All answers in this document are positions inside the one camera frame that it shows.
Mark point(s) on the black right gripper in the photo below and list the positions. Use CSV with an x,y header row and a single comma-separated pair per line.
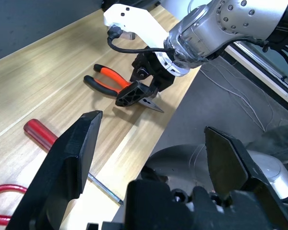
x,y
163,80

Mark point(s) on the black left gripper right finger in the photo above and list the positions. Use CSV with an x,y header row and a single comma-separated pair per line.
x,y
226,163

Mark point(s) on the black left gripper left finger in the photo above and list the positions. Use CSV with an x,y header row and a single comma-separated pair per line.
x,y
67,155

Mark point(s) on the orange black needle-nose pliers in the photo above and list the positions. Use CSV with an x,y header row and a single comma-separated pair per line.
x,y
112,75

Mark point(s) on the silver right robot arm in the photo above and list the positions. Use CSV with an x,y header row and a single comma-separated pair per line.
x,y
218,28

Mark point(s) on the grey metal pegboard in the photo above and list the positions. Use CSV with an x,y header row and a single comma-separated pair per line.
x,y
26,24

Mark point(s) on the silver right robot leg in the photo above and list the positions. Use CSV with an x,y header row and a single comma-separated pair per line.
x,y
273,172

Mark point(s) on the black plastic tool case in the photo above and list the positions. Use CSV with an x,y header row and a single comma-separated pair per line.
x,y
144,2

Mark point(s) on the white cabinet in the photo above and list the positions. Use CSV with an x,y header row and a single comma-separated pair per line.
x,y
242,61

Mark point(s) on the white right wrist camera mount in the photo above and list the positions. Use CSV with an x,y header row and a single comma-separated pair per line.
x,y
134,19

